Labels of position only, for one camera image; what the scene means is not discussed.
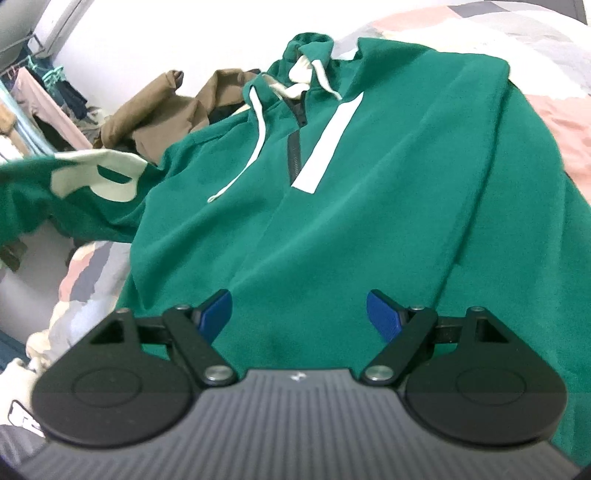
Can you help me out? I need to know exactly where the row of hanging clothes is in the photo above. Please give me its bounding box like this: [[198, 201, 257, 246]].
[[0, 55, 109, 162]]

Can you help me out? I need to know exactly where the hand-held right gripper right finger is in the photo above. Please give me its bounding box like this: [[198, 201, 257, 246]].
[[362, 290, 511, 386]]

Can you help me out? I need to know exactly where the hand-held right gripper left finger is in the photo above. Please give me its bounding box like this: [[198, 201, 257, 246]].
[[90, 290, 238, 387]]

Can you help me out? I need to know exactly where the patchwork blanket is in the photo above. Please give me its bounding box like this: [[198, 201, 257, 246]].
[[25, 0, 591, 384]]

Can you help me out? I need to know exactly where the brown garment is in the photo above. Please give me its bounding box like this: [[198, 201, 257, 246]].
[[95, 69, 262, 166]]

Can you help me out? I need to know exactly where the green hoodie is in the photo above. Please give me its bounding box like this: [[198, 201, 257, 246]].
[[0, 32, 591, 462]]

